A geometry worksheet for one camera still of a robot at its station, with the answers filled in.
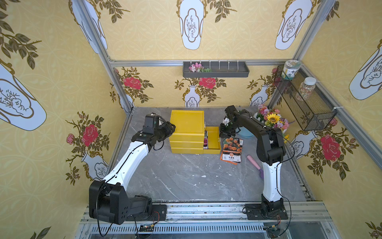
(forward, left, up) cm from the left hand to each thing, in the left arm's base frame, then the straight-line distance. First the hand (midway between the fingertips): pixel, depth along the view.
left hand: (168, 128), depth 84 cm
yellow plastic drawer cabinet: (-4, -12, -1) cm, 13 cm away
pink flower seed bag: (-1, -23, -17) cm, 28 cm away
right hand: (+5, -35, -14) cm, 38 cm away
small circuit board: (-45, +10, -22) cm, 51 cm away
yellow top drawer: (+2, -29, -19) cm, 35 cm away
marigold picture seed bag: (-11, -32, -18) cm, 38 cm away
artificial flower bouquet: (+5, -61, +2) cm, 61 cm away
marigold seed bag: (-6, -39, -17) cm, 43 cm away
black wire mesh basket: (+1, -80, +9) cm, 80 cm away
